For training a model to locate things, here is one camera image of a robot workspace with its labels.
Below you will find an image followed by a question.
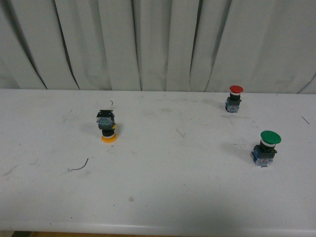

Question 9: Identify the yellow push button switch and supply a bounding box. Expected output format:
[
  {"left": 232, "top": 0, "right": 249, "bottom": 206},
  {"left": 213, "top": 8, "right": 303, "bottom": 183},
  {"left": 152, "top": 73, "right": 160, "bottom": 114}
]
[{"left": 96, "top": 110, "right": 118, "bottom": 143}]

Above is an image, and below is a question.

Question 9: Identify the white pleated curtain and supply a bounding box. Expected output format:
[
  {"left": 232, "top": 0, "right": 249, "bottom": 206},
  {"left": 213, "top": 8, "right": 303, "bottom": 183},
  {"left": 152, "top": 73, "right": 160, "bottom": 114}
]
[{"left": 0, "top": 0, "right": 316, "bottom": 94}]

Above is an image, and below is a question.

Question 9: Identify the red push button switch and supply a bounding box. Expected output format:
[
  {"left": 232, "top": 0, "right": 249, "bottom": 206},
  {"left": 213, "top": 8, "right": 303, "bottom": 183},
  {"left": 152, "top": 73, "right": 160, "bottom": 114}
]
[{"left": 225, "top": 85, "right": 243, "bottom": 113}]

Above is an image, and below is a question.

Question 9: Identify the long curved wire scrap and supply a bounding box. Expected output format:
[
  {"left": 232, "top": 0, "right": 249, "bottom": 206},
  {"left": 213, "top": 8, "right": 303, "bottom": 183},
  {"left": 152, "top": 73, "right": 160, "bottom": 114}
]
[{"left": 67, "top": 158, "right": 89, "bottom": 172}]

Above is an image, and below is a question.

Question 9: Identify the green push button switch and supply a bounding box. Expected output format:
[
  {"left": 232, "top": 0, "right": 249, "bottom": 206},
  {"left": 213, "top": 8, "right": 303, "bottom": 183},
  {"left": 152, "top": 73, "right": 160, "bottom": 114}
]
[{"left": 251, "top": 130, "right": 281, "bottom": 167}]

